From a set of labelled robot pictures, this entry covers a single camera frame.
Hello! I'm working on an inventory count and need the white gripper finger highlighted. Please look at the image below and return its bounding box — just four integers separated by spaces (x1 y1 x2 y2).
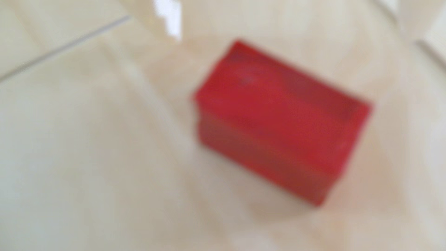
117 0 183 43
397 0 436 44

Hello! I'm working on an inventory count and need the red block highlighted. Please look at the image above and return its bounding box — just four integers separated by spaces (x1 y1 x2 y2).
192 39 373 207

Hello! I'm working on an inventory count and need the light plywood sheet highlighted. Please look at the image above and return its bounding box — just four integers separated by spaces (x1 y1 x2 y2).
0 0 446 251

